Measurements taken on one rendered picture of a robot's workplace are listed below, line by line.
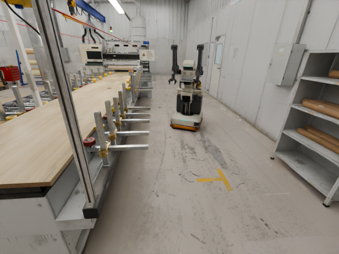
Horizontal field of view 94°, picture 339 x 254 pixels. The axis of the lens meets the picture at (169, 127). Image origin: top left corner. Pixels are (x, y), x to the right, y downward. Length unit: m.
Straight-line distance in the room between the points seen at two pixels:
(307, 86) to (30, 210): 2.98
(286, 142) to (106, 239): 2.66
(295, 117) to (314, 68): 0.65
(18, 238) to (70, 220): 0.34
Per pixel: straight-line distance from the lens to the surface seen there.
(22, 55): 2.30
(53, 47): 0.75
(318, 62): 2.79
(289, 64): 3.20
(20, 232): 1.37
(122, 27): 12.38
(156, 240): 1.70
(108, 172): 1.25
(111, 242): 1.75
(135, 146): 1.21
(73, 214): 1.18
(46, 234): 1.32
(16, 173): 1.16
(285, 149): 3.08
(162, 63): 12.14
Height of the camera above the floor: 1.47
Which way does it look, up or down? 24 degrees down
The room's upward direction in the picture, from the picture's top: 1 degrees clockwise
